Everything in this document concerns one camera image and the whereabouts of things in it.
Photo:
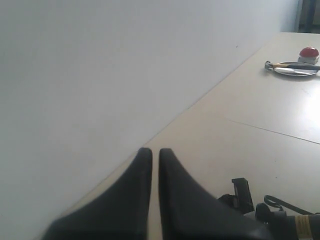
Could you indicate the red emergency stop button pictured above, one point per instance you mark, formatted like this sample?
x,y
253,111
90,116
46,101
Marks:
x,y
309,55

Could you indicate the round steel plate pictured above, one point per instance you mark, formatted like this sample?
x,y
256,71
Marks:
x,y
294,72

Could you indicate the black handled hammer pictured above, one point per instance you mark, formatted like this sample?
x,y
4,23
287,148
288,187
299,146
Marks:
x,y
297,65

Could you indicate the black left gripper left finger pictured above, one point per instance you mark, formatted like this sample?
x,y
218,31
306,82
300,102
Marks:
x,y
119,213

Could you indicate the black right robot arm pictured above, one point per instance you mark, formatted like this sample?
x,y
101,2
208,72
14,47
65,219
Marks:
x,y
284,220

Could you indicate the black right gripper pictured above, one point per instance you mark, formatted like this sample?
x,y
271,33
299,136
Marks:
x,y
242,202

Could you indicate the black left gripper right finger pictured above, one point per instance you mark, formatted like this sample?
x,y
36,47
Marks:
x,y
189,212

